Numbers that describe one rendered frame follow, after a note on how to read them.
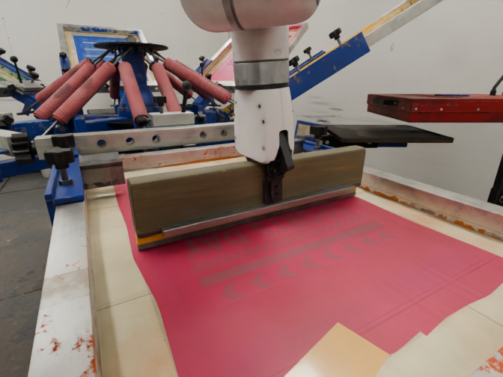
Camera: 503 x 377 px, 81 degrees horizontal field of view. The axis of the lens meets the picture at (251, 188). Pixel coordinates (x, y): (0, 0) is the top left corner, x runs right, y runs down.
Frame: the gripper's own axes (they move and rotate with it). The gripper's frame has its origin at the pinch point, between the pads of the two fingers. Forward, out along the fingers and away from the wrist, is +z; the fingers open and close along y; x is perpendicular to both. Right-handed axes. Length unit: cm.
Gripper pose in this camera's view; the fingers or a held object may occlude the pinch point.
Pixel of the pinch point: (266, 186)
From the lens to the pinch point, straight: 46.4
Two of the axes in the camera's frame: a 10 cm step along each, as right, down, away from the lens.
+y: 4.9, 3.1, -8.1
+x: 8.7, -2.4, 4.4
